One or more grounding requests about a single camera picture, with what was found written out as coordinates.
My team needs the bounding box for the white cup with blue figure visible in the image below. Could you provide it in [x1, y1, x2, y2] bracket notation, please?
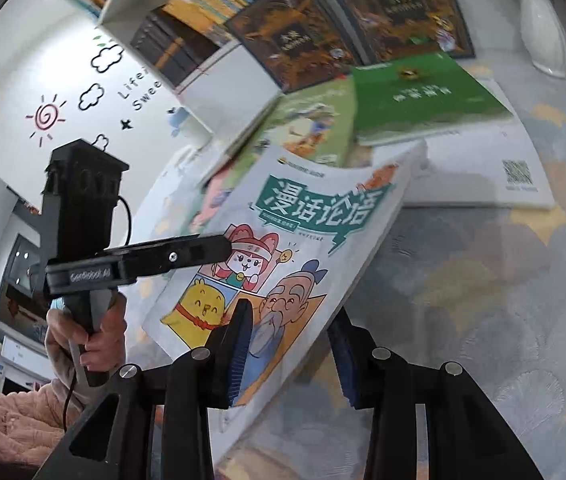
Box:
[168, 107, 211, 150]

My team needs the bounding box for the white book with QR code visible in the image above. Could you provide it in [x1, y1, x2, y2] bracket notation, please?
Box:
[372, 77, 556, 210]

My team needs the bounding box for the white bookshelf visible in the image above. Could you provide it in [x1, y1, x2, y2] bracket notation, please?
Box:
[69, 0, 279, 143]

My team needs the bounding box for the person's left hand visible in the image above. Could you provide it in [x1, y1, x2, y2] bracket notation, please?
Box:
[44, 292, 126, 387]

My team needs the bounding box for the dark encyclopedia book left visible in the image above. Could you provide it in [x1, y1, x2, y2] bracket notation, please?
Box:
[225, 0, 359, 93]

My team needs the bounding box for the cartoon Analects comic book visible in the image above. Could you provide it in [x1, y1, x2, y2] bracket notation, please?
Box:
[143, 141, 426, 458]

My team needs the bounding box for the dark green cover book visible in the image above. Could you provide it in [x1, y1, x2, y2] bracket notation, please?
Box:
[350, 53, 511, 146]

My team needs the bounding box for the dark encyclopedia book right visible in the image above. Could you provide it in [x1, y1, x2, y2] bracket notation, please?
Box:
[336, 0, 475, 63]

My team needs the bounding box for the white ceramic vase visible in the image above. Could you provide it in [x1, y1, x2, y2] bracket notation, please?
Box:
[520, 0, 566, 78]

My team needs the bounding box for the light green illustrated book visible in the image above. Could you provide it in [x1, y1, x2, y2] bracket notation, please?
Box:
[187, 76, 356, 234]

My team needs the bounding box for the row of dark spine books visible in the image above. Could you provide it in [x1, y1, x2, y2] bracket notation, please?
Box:
[131, 8, 219, 86]

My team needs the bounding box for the dark encyclopedia book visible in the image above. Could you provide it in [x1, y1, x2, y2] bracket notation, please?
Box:
[225, 0, 359, 93]
[336, 0, 475, 63]

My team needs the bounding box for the pink quilted left sleeve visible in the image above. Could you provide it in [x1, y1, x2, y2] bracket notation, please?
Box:
[0, 379, 89, 467]

